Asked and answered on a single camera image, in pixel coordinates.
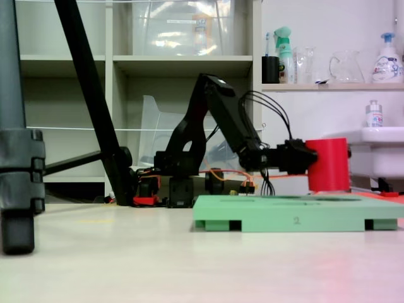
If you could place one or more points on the curved black gripper finger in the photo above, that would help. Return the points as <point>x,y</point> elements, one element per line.
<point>310,156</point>

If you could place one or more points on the textured black gripper finger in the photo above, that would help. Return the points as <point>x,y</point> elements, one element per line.
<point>349,151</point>

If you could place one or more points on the red cylinder block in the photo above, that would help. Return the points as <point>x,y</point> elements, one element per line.
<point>331,164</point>

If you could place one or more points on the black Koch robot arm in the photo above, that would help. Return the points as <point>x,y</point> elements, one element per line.
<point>221,107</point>

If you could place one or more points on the white sink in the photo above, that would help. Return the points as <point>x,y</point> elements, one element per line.
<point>385,151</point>

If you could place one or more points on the clear sanitizer bottle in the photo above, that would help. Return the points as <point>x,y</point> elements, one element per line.
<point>374,116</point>

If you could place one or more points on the green shape sorter board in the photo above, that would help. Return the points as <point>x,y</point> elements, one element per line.
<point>284,214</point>

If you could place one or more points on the clear glass pitcher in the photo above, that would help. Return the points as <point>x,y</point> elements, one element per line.
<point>347,69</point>

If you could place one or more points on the black cup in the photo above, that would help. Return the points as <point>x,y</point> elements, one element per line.
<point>270,71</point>

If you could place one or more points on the clear glass beaker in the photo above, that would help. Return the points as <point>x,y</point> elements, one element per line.
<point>304,67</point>

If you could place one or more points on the white pump bottle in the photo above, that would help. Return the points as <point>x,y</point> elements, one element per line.
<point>386,66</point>

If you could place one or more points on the green spray bottle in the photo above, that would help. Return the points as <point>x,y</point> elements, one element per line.
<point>284,63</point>

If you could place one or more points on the blue white toothbrush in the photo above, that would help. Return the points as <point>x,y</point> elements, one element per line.
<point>267,44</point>

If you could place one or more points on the beige shelf unit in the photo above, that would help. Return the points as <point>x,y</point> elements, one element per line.
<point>183,63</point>

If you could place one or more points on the bottle with orange label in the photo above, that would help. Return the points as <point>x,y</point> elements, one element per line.
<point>203,34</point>

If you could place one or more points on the clear plastic storage box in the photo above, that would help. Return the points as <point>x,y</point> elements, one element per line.
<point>158,31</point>

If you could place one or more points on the black tripod leg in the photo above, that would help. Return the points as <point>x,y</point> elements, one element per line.
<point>91,94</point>
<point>15,158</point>

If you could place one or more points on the black tripod brace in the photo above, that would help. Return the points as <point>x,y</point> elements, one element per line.
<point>72,162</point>

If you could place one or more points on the wooden wall shelf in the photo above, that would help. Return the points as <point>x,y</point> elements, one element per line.
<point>331,87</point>

